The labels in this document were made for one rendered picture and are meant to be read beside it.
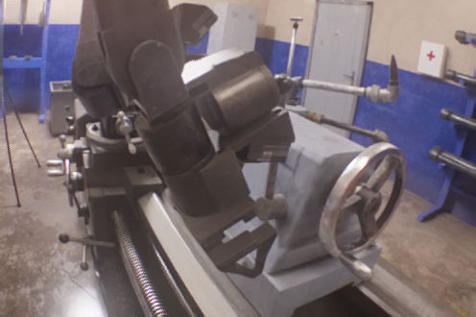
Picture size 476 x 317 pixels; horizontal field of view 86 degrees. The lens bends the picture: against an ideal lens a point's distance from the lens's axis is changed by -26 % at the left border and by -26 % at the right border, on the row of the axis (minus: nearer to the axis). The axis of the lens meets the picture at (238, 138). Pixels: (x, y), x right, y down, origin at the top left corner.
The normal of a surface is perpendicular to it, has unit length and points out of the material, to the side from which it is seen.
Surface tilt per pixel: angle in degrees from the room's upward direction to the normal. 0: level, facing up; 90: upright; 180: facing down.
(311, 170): 82
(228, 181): 90
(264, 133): 90
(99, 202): 90
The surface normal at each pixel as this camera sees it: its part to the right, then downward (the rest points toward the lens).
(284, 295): 0.49, 0.33
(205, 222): -0.31, -0.80
